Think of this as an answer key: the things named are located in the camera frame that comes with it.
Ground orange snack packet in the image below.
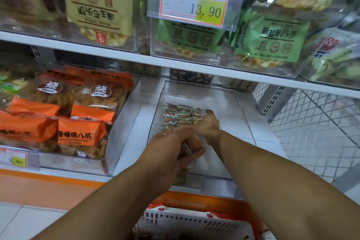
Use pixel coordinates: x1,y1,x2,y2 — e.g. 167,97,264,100
8,72,83,117
0,111,59,152
58,117,109,160
64,65,133,80
70,75,134,124

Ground small orange snack packets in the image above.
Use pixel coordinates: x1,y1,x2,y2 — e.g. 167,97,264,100
180,135,203,163

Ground white slotted shelf upright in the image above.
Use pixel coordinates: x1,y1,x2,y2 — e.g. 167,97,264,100
255,85,297,124

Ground white shelf board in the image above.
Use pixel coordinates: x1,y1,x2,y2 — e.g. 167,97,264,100
0,30,360,99

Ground person's left hand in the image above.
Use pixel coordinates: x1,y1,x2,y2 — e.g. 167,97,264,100
136,125,206,193

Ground person's right hand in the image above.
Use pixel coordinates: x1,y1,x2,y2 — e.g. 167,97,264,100
195,109,223,151

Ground small green snack packet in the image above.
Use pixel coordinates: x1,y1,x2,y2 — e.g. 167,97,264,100
0,77,29,95

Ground beige cracker bag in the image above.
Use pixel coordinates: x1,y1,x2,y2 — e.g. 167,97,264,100
57,0,136,48

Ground pile of small green packets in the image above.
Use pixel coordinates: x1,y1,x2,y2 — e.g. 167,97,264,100
159,103,206,133

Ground small shelf price tag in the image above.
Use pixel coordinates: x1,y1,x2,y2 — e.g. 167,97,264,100
0,147,40,170

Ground person's right forearm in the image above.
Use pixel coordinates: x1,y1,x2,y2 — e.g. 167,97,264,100
215,130,360,240

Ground clear bin with beige bags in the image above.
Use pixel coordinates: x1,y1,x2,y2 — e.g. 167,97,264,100
0,0,150,53

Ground white shelf with orange edge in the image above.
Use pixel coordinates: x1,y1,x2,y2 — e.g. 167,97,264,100
0,75,287,212

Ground clear bin with green bags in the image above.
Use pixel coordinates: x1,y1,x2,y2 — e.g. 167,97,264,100
150,0,321,79

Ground white and green snack bag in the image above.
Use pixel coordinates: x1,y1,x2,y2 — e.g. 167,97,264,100
305,27,360,81

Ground white wire mesh panel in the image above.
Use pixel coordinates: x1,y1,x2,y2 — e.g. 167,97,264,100
253,82,360,182

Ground clear plastic bin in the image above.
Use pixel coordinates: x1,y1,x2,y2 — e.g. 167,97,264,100
147,80,257,181

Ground white and orange shopping basket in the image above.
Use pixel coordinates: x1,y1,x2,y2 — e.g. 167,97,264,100
132,191,269,240

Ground person's left forearm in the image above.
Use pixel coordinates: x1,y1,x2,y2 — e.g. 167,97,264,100
32,161,170,240

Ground dark patterned snack packet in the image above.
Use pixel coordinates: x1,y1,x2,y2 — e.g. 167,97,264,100
169,68,215,85

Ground clear bin with orange packets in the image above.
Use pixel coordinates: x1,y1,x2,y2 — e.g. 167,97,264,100
0,65,141,176

